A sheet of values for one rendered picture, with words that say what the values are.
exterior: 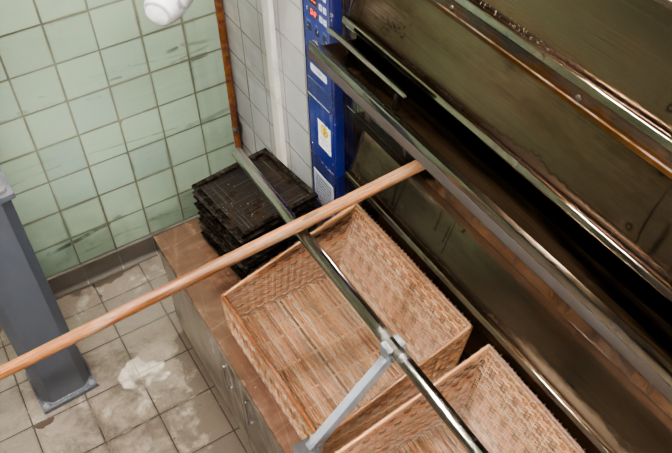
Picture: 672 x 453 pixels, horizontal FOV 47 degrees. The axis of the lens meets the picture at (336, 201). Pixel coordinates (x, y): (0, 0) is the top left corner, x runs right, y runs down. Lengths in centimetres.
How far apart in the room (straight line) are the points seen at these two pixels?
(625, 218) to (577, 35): 33
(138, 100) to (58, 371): 100
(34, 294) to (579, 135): 179
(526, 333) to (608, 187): 55
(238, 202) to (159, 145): 79
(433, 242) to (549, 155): 61
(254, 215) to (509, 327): 85
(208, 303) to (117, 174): 85
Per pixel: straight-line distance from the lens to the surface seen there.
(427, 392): 155
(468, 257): 197
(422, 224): 207
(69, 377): 300
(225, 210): 237
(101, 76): 285
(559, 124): 151
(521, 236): 147
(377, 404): 203
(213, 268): 180
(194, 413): 293
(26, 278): 259
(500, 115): 160
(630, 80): 132
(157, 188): 323
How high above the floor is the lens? 249
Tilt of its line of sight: 45 degrees down
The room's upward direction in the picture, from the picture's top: 2 degrees counter-clockwise
